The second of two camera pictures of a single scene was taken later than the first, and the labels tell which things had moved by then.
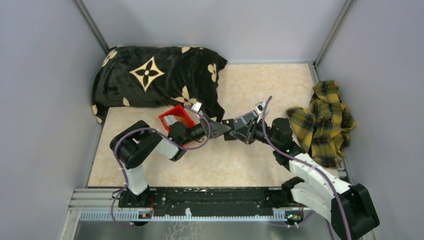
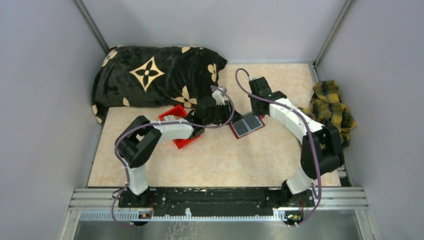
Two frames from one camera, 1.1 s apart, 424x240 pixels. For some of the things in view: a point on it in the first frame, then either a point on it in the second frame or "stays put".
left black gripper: x=217 y=128 → x=227 y=109
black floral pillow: x=158 y=75 stays put
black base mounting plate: x=218 y=201 stays put
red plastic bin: x=179 y=112 stays put
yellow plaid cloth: x=324 y=130 stays put
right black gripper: x=247 y=134 → x=255 y=111
